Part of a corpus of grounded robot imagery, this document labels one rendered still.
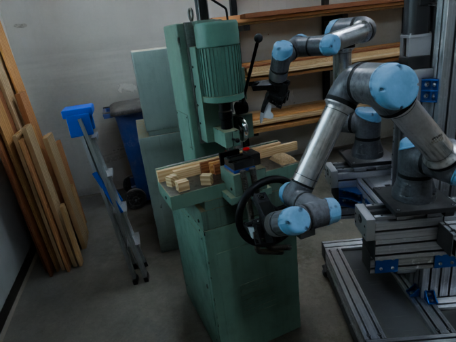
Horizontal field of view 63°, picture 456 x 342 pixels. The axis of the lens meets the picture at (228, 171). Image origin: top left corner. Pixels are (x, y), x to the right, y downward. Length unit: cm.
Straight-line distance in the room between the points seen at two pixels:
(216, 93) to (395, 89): 72
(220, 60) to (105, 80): 250
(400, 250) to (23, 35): 347
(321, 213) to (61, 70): 323
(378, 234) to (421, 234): 15
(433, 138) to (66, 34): 332
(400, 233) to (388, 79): 67
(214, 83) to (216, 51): 12
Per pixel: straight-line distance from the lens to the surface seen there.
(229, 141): 158
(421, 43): 164
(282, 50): 147
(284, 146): 177
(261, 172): 144
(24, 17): 396
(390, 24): 485
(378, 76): 105
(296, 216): 100
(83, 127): 219
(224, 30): 149
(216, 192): 149
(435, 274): 195
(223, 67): 149
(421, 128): 119
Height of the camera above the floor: 147
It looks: 21 degrees down
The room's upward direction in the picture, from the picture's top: 7 degrees counter-clockwise
